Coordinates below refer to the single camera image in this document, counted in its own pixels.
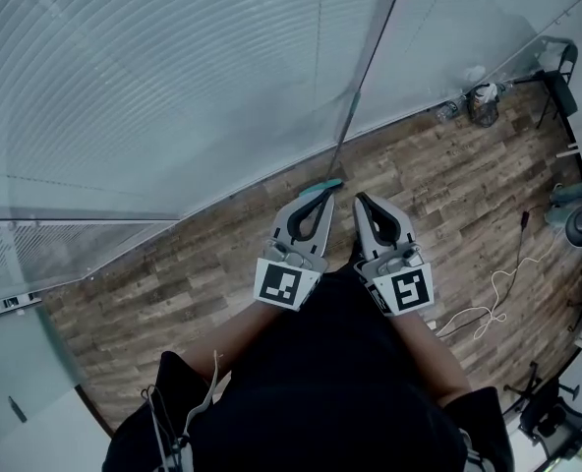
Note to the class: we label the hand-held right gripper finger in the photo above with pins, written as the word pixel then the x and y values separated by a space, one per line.
pixel 394 221
pixel 362 229

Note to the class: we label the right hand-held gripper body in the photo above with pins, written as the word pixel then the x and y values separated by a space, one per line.
pixel 409 288

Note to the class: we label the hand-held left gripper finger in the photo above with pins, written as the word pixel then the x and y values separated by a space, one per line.
pixel 283 219
pixel 325 229

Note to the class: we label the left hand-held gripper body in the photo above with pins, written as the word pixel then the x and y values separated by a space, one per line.
pixel 283 283

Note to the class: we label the teal broom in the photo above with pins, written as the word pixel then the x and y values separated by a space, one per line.
pixel 348 116

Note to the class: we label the person's left forearm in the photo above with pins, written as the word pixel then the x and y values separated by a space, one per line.
pixel 227 337

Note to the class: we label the person's right forearm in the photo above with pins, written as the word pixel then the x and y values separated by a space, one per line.
pixel 431 357

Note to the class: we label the wooden floor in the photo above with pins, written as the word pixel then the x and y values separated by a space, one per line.
pixel 197 283

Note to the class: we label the person's black clothing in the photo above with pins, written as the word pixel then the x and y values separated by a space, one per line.
pixel 320 386

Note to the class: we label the clear plastic bottle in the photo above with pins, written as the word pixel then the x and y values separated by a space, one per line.
pixel 448 109
pixel 506 86

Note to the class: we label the black waste bin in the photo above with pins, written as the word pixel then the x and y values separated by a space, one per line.
pixel 483 108

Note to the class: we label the light wooden stick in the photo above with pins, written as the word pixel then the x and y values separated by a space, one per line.
pixel 568 150

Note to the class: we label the black office chair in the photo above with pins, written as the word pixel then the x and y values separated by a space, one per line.
pixel 551 418

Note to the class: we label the black folding chair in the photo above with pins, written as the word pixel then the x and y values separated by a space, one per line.
pixel 560 86

